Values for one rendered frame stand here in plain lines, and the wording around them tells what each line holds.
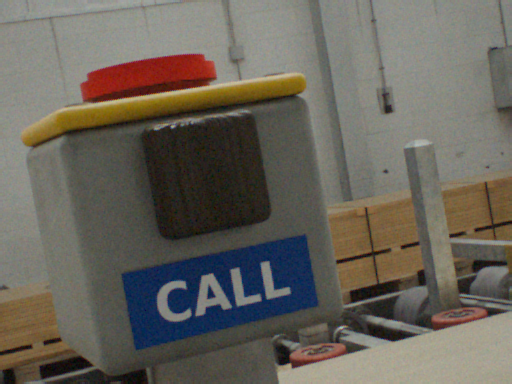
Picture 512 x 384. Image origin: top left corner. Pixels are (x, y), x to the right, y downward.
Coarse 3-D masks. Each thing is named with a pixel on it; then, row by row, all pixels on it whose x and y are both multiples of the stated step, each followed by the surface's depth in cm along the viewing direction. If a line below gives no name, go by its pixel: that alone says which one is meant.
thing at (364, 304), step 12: (468, 276) 218; (468, 288) 218; (372, 300) 210; (384, 300) 210; (372, 312) 209; (384, 312) 210; (288, 336) 203; (372, 336) 209; (384, 336) 210; (288, 360) 203; (72, 372) 189; (84, 372) 188; (96, 372) 189
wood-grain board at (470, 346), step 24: (432, 336) 137; (456, 336) 135; (480, 336) 132; (504, 336) 130; (336, 360) 133; (360, 360) 131; (384, 360) 128; (408, 360) 126; (432, 360) 124; (456, 360) 122; (480, 360) 120; (504, 360) 118
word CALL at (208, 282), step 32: (224, 256) 26; (256, 256) 27; (288, 256) 27; (128, 288) 25; (160, 288) 26; (192, 288) 26; (224, 288) 26; (256, 288) 27; (288, 288) 27; (160, 320) 26; (192, 320) 26; (224, 320) 26; (256, 320) 27
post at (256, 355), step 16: (208, 352) 28; (224, 352) 28; (240, 352) 28; (256, 352) 28; (272, 352) 29; (160, 368) 27; (176, 368) 28; (192, 368) 28; (208, 368) 28; (224, 368) 28; (240, 368) 28; (256, 368) 28; (272, 368) 29
